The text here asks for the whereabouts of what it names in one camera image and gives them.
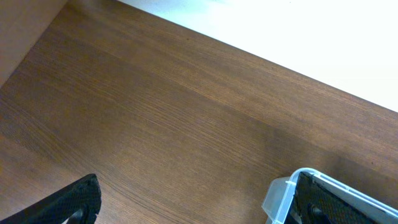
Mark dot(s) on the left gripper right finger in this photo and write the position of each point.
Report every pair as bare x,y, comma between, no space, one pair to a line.
321,200

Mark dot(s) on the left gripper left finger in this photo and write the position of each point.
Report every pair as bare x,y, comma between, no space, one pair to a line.
78,202

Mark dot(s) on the clear plastic storage container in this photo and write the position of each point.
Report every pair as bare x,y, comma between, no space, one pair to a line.
279,201

